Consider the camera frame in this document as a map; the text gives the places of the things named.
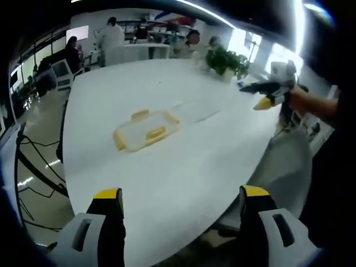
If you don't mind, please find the black floor cable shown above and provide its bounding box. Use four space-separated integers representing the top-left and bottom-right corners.
16 130 69 231

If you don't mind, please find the bright wall screen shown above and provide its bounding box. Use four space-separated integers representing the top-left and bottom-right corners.
66 24 90 43

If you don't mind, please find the white counter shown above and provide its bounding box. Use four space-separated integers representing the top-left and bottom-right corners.
122 42 171 61

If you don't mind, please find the person's right hand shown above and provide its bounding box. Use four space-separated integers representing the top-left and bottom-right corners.
286 85 307 112

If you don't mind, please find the person's grey trouser leg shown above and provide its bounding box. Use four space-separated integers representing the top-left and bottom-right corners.
219 129 314 228

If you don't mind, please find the green potted plant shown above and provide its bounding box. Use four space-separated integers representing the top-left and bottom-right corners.
205 44 249 82

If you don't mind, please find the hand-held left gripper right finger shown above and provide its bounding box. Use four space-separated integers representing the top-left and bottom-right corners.
238 185 310 267

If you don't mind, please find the white mesh office chair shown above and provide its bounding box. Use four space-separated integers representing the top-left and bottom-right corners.
51 58 85 90

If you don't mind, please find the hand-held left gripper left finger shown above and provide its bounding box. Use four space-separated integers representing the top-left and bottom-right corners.
54 187 126 267

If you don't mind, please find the clear container with yellow buckles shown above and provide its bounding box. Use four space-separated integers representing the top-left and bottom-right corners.
112 109 182 153

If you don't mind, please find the person's dark upper clothing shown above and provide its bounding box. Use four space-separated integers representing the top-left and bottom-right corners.
299 80 356 248

